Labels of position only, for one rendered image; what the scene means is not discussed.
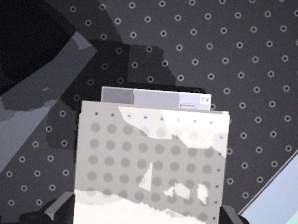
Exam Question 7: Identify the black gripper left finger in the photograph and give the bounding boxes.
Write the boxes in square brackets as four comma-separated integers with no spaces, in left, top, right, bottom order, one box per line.
[0,192,75,224]

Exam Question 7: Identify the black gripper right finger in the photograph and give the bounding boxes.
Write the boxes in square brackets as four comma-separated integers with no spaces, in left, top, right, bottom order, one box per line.
[218,205,250,224]

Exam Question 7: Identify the white real-time pcr machine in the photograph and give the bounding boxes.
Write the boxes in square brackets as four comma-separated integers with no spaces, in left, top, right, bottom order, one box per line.
[0,0,97,173]

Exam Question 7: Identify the white multi-well plate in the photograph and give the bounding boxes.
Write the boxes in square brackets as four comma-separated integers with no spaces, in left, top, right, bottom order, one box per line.
[74,101,229,224]

